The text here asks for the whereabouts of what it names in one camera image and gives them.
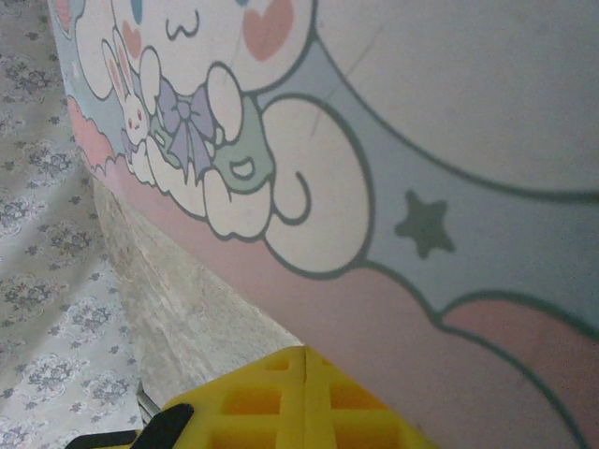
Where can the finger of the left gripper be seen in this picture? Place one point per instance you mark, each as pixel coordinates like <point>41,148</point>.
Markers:
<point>252,402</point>

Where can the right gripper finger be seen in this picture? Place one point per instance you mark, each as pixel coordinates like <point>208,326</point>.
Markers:
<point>346,416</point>

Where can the pastel cartoon tin box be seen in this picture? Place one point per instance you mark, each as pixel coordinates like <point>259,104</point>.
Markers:
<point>421,140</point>

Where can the aluminium table edge rail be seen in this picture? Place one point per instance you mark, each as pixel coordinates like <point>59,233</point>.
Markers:
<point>146,407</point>

